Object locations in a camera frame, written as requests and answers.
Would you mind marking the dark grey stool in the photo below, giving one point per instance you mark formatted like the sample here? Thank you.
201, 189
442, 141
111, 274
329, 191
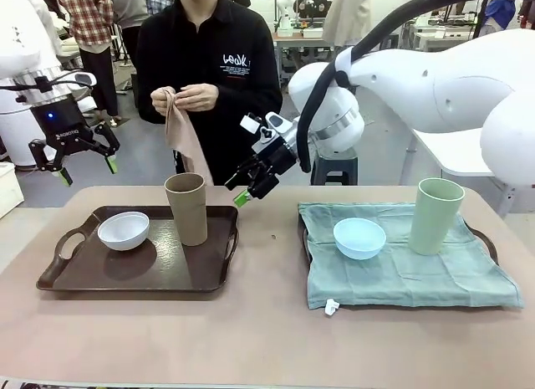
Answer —
334, 169

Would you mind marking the bystander in plaid shirt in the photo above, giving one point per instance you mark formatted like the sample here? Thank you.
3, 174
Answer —
83, 16

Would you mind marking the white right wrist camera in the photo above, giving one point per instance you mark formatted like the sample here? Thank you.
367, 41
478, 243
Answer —
278, 122

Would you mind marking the teal cloth mat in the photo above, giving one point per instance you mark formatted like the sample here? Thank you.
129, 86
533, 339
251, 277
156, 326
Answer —
397, 276

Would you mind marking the person's left hand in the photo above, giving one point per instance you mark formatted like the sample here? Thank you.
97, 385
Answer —
200, 97

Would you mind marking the white bowl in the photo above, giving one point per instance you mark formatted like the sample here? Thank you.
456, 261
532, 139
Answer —
123, 234

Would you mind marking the light blue bowl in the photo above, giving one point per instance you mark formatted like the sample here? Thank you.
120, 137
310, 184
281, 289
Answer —
359, 242

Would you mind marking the white round bin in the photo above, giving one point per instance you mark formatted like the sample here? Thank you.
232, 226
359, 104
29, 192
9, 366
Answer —
12, 129

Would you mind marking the person's right hand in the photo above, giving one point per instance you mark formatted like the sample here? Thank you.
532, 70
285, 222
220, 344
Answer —
163, 101

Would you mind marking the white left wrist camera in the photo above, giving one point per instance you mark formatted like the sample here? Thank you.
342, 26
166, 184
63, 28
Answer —
81, 77

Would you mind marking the person in black sweatshirt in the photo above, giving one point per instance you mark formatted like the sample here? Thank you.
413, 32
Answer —
234, 37

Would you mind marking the bystander in grey top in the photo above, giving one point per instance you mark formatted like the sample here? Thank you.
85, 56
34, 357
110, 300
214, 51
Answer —
131, 8

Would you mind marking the light green cup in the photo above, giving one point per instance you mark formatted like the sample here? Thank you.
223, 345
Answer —
432, 221

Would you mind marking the beige cloth mat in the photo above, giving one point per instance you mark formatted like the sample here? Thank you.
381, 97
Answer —
186, 146

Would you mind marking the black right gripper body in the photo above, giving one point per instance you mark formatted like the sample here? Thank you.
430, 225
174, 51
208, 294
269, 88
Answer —
278, 160

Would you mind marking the white side table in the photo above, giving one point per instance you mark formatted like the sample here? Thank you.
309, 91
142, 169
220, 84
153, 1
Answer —
455, 155

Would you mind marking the bystander in blue top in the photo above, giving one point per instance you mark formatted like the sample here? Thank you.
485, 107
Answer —
499, 12

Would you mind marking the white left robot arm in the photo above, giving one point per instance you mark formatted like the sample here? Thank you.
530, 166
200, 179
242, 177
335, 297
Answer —
21, 37

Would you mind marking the small white background robot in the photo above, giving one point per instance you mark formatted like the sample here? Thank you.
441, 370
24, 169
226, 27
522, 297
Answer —
284, 12

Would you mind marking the white box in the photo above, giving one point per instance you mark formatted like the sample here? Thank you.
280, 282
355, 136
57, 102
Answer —
8, 188

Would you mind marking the bystander in beige coat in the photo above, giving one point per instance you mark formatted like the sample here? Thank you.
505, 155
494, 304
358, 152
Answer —
347, 16

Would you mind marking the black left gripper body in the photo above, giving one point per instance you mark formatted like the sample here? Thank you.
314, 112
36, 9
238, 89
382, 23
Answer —
62, 125

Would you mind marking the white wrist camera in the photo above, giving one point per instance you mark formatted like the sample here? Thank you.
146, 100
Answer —
278, 122
81, 77

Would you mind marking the black-sleeved left forearm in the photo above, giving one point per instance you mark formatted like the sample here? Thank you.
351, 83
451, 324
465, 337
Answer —
246, 106

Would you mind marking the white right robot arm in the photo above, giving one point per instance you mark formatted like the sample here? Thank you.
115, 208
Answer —
439, 83

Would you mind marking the black-sleeved right forearm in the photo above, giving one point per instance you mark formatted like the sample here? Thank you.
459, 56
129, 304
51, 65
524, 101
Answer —
144, 111

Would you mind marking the brown cup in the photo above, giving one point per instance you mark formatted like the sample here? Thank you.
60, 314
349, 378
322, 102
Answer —
188, 217

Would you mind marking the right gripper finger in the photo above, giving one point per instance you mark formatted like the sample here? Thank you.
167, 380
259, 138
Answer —
244, 168
263, 187

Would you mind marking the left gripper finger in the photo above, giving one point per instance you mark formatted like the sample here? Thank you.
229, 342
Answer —
109, 148
46, 157

